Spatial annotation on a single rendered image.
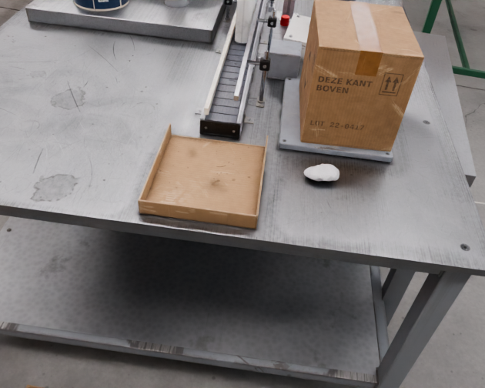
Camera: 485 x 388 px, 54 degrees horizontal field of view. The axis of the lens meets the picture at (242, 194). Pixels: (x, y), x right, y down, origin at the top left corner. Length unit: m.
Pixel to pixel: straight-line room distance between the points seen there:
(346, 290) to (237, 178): 0.76
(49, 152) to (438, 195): 0.97
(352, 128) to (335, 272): 0.70
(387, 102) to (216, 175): 0.45
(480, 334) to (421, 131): 0.97
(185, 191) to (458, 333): 1.34
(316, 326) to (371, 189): 0.61
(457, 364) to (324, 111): 1.17
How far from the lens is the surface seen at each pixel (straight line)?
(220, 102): 1.34
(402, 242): 1.10
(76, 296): 1.72
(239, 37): 1.66
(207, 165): 1.19
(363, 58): 1.16
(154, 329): 1.61
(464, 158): 1.43
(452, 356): 2.03
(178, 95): 1.46
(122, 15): 1.86
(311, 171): 1.18
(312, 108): 1.21
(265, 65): 1.37
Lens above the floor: 1.59
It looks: 42 degrees down
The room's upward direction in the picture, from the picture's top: 6 degrees clockwise
